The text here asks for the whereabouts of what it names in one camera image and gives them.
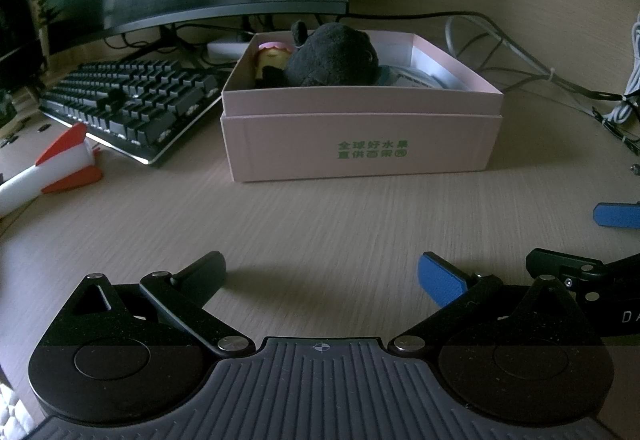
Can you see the black speaker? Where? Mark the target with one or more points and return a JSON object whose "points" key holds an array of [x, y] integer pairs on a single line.
{"points": [[20, 40]]}

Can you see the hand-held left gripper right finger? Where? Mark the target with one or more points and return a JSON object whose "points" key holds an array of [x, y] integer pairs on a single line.
{"points": [[440, 280]]}

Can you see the wooden desktop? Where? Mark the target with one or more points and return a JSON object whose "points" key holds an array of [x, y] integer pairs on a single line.
{"points": [[300, 220]]}

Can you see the black plush toy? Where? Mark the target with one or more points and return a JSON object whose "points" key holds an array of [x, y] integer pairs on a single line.
{"points": [[335, 55]]}

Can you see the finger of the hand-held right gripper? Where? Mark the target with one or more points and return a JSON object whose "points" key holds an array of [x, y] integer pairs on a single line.
{"points": [[617, 215], [560, 262]]}

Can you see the scattered small black pieces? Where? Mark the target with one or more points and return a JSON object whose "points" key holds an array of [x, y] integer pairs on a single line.
{"points": [[42, 127]]}

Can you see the white power strip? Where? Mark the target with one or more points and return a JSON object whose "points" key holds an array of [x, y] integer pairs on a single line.
{"points": [[225, 51]]}

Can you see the red and white rocket toy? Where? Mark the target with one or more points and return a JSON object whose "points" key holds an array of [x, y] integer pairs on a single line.
{"points": [[55, 165]]}

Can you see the small green plant pot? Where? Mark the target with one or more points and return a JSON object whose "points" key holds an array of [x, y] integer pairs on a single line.
{"points": [[5, 107]]}

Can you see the green plant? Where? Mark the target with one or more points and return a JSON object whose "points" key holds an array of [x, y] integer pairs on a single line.
{"points": [[41, 2]]}

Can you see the blue and white tissue pack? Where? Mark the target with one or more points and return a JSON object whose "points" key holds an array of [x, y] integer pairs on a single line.
{"points": [[410, 79]]}

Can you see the pink and yellow cupcake toy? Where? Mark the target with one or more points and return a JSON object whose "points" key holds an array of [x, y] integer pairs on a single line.
{"points": [[272, 57]]}

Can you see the pink cardboard box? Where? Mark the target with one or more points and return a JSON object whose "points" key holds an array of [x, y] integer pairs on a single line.
{"points": [[360, 145]]}

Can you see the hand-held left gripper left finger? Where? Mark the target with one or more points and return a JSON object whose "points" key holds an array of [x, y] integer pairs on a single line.
{"points": [[205, 268]]}

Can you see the black mechanical keyboard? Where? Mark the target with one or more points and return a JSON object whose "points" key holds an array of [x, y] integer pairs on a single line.
{"points": [[130, 105]]}

